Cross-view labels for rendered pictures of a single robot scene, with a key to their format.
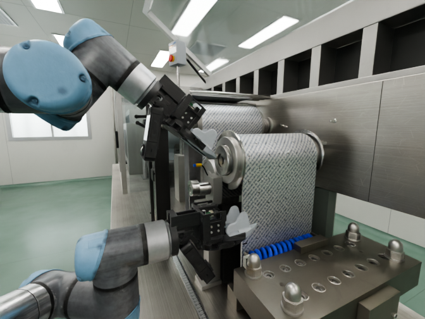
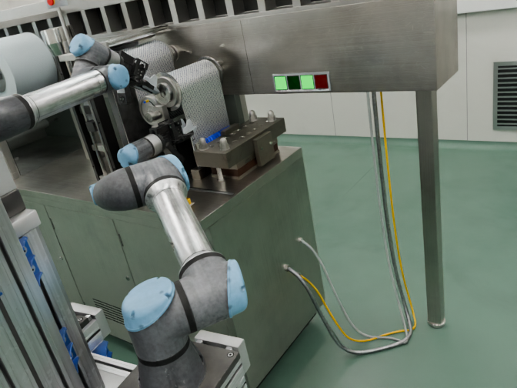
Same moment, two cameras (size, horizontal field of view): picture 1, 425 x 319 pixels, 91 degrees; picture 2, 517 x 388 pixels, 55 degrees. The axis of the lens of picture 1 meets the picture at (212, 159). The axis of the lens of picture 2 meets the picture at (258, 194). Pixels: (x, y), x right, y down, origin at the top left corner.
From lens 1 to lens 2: 1.43 m
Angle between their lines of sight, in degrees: 29
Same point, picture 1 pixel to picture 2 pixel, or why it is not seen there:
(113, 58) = (101, 52)
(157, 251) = (158, 145)
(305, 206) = (221, 108)
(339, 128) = (227, 50)
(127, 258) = (147, 151)
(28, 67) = (118, 75)
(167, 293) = not seen: hidden behind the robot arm
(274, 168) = (196, 89)
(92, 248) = (131, 149)
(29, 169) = not seen: outside the picture
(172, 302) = not seen: hidden behind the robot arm
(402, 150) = (258, 59)
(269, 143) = (188, 74)
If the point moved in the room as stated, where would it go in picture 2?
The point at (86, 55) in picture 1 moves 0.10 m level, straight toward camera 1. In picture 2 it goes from (91, 55) to (113, 53)
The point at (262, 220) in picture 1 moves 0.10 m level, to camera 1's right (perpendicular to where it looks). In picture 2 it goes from (198, 123) to (221, 115)
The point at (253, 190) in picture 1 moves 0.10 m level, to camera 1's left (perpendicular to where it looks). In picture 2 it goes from (188, 105) to (164, 113)
